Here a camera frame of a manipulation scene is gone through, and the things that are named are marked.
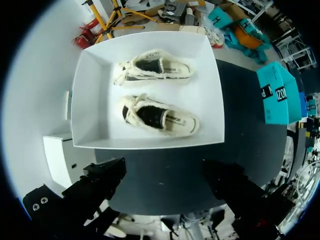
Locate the cream fleece shoe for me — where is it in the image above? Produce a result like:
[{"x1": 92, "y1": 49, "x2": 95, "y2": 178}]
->
[
  {"x1": 115, "y1": 93, "x2": 201, "y2": 137},
  {"x1": 112, "y1": 49, "x2": 196, "y2": 88}
]

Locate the white shoebox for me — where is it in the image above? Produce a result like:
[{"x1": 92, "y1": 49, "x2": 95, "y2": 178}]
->
[{"x1": 70, "y1": 31, "x2": 226, "y2": 151}]

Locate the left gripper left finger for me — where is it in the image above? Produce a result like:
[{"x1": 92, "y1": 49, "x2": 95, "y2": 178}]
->
[{"x1": 22, "y1": 157, "x2": 126, "y2": 240}]

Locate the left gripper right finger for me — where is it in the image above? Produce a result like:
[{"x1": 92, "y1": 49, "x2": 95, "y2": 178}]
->
[{"x1": 201, "y1": 159, "x2": 296, "y2": 240}]

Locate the teal box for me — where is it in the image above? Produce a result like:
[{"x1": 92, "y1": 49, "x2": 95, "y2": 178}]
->
[{"x1": 255, "y1": 61, "x2": 307, "y2": 125}]

